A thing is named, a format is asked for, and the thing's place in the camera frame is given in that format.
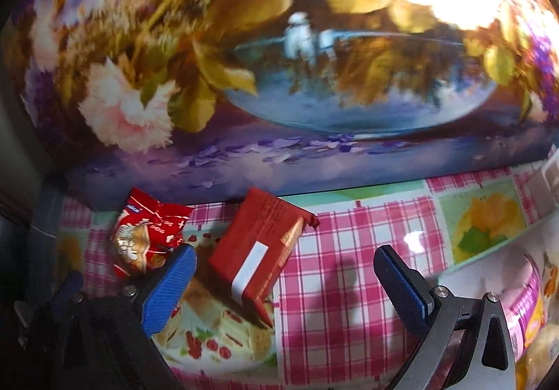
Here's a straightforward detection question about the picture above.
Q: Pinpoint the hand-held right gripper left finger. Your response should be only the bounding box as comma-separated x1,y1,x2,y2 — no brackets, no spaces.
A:
26,244,198,390

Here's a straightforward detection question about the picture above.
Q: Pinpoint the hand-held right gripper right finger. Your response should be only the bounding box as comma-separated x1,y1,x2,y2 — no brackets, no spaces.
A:
373,244,518,390

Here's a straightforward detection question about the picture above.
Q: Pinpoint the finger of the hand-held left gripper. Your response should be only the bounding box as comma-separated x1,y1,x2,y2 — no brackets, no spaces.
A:
51,271,85,302

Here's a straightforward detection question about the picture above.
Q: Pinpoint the red snack packet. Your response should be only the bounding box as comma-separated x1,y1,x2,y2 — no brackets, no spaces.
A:
111,187,195,277

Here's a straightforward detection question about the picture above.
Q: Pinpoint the red carton box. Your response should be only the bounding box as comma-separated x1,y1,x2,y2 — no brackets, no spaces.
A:
207,187,321,327

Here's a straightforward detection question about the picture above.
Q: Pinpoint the white storage box teal rim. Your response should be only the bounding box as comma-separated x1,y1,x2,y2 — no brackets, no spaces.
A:
437,198,559,390

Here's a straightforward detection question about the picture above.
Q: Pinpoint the purple cake roll packet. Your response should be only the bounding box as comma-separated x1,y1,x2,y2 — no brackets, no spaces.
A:
502,255,549,365

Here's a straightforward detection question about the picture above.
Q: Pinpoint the orange snack packet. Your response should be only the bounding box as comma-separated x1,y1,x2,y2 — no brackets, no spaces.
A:
542,255,559,299

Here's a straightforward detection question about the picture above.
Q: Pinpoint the clear packet with white pastry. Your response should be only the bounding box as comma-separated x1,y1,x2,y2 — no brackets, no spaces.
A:
515,320,559,390

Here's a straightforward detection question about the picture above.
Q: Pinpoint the checkered fruit print tablecloth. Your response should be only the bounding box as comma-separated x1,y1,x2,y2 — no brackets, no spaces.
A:
39,159,559,390

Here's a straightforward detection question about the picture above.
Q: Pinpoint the floral painting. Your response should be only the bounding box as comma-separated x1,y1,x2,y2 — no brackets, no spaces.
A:
0,0,559,203

